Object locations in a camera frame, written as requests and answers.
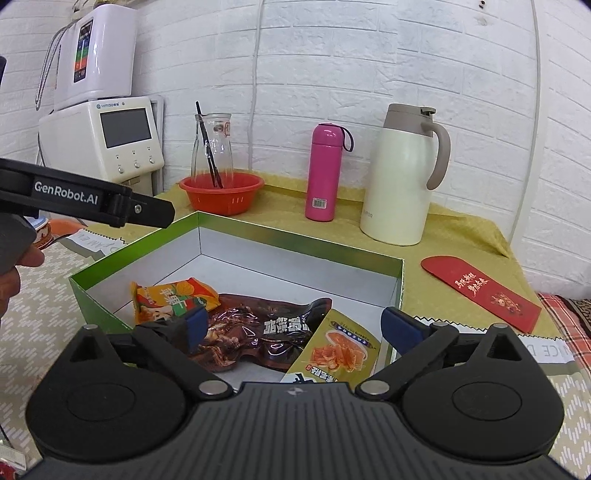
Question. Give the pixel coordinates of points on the plaid cloth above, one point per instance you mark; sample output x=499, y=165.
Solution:
x=570, y=318

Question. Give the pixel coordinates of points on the patterned ceramic bowl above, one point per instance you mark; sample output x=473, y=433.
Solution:
x=42, y=233

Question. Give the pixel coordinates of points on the person's left hand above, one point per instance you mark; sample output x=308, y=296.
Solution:
x=10, y=290

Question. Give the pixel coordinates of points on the white appliance with screen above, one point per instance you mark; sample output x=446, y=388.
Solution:
x=124, y=138

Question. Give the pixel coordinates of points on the chevron patterned table mat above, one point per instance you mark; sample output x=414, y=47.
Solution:
x=41, y=332

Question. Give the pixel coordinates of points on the yellow snack packet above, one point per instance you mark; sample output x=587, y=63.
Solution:
x=339, y=350

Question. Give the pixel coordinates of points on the pink thermos bottle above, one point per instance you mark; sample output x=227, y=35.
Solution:
x=323, y=175

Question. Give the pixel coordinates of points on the white water purifier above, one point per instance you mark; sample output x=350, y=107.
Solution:
x=101, y=50

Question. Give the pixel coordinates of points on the green cardboard box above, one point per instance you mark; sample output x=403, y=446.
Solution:
x=295, y=258

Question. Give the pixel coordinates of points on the clear glass carafe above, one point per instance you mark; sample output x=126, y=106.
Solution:
x=221, y=143

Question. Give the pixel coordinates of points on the yellow tablecloth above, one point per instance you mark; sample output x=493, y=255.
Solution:
x=461, y=240

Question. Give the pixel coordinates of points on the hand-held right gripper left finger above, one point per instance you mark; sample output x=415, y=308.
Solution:
x=196, y=323

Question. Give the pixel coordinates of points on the cream thermal jug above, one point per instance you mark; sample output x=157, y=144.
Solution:
x=397, y=184

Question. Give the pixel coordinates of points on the orange snack packet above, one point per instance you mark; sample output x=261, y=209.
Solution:
x=161, y=300

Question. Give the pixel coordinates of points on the red envelope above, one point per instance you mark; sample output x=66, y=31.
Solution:
x=485, y=290

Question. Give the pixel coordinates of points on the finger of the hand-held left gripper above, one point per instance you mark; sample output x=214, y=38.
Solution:
x=154, y=210

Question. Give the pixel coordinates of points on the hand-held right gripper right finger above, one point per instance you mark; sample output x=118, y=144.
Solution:
x=400, y=330

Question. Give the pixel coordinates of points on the black chopsticks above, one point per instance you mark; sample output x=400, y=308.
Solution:
x=208, y=147

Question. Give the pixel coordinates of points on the dark brown snack packet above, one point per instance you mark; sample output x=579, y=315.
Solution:
x=258, y=330

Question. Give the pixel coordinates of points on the red plastic basket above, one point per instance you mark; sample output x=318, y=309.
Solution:
x=231, y=198

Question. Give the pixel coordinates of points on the orange plastic basin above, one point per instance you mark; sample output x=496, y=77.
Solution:
x=64, y=227

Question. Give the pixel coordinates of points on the white wall conduit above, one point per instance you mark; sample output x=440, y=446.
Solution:
x=535, y=115

